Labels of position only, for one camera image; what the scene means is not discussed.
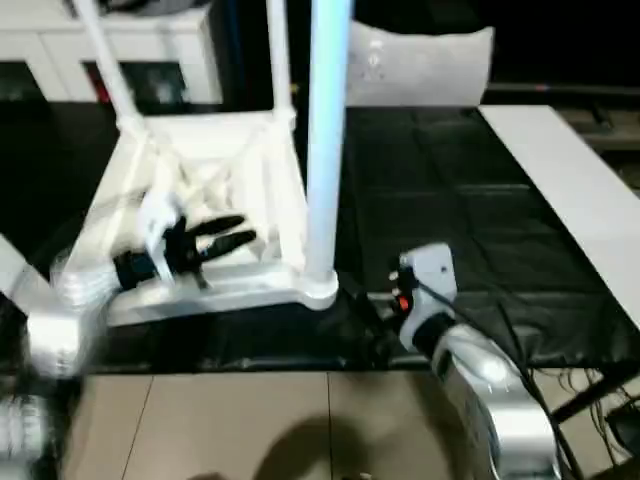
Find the white plastic table top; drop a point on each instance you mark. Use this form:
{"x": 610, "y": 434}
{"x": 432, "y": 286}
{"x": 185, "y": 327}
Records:
{"x": 265, "y": 200}

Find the white plastic table leg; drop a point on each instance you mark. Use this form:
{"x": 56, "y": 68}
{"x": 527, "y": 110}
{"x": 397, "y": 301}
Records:
{"x": 107, "y": 65}
{"x": 279, "y": 60}
{"x": 20, "y": 270}
{"x": 325, "y": 150}

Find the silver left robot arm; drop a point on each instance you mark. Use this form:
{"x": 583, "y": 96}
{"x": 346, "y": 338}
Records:
{"x": 55, "y": 335}

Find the black mat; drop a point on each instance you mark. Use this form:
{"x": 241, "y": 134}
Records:
{"x": 450, "y": 200}

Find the black case with gold label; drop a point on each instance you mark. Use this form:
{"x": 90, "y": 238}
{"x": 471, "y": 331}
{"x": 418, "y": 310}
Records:
{"x": 245, "y": 50}

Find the white flat board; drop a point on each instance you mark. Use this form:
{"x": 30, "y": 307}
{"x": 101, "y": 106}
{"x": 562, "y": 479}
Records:
{"x": 575, "y": 190}

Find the grey pillow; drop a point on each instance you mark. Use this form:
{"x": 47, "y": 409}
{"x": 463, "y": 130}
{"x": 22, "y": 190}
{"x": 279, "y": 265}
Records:
{"x": 435, "y": 65}

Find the white glass-door cabinet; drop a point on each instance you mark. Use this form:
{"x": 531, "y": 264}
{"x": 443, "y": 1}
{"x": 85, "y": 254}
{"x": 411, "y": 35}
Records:
{"x": 60, "y": 40}

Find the black router with antennas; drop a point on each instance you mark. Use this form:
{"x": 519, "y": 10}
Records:
{"x": 625, "y": 425}

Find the black tv stand foot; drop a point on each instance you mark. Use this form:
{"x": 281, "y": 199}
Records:
{"x": 600, "y": 117}

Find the brown wooden tv bench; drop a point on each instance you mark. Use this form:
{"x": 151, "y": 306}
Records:
{"x": 620, "y": 140}

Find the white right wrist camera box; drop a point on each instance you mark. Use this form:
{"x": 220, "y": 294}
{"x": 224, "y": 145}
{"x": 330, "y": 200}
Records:
{"x": 430, "y": 270}

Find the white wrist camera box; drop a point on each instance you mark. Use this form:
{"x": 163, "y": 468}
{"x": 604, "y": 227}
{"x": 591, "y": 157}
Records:
{"x": 430, "y": 270}
{"x": 155, "y": 215}

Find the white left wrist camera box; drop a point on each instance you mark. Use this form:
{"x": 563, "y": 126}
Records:
{"x": 155, "y": 215}

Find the black metal table frame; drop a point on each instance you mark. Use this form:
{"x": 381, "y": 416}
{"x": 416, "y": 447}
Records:
{"x": 580, "y": 402}

